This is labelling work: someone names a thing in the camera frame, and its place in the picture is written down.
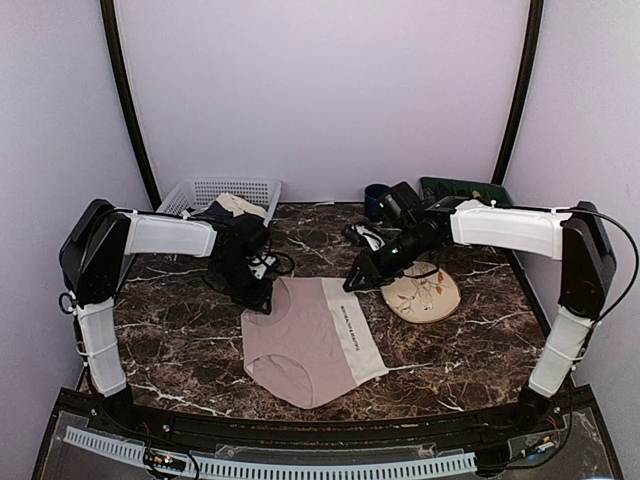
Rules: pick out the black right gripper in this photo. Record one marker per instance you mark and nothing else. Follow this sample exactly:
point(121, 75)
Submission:
point(376, 274)

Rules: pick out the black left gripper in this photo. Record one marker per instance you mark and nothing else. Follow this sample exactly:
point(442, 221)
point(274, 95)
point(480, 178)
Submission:
point(254, 299)

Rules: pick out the pink and white underwear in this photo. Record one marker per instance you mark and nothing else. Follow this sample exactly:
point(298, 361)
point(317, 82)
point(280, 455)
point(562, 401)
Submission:
point(315, 345)

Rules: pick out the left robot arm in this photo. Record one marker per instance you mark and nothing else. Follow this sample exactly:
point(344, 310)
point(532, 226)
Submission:
point(230, 232)

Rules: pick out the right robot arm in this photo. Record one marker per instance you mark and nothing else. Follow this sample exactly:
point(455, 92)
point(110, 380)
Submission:
point(573, 236)

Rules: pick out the dark blue mug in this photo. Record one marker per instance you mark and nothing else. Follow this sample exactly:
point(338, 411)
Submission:
point(372, 195)

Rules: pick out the round floral ceramic plate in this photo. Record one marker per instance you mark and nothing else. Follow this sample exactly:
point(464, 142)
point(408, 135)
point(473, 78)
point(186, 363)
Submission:
point(424, 294)

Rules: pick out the navy blue garment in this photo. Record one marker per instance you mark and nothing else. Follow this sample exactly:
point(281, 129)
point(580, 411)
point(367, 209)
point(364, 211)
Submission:
point(224, 219)

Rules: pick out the cream garment in basket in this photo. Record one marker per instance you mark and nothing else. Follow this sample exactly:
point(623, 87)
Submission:
point(238, 206)

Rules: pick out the green compartment organizer tray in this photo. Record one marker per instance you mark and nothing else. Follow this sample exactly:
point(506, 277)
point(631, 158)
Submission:
point(435, 189)

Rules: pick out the white perforated plastic basket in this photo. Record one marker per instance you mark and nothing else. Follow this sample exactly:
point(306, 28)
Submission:
point(197, 193)

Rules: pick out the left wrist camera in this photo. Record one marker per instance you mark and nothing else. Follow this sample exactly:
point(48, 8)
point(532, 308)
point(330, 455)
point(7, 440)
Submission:
point(271, 262)

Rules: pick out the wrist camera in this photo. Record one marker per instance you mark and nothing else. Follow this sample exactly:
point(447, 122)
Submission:
point(271, 262)
point(363, 235)

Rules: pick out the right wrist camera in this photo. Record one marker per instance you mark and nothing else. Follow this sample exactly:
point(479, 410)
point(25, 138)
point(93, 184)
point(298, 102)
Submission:
point(363, 235)

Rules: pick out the white slotted cable duct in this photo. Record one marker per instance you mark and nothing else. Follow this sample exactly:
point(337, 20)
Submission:
point(255, 463)

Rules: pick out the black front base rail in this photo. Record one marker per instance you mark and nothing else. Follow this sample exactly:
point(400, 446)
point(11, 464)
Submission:
point(569, 442)

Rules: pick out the right black frame post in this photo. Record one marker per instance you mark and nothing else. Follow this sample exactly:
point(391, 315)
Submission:
point(521, 89)

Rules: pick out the black frame post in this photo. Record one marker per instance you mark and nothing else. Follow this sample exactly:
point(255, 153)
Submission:
point(521, 89)
point(123, 87)

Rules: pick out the left black frame post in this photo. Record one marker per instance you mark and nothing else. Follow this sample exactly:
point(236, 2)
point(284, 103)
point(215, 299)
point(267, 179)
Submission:
point(123, 87)

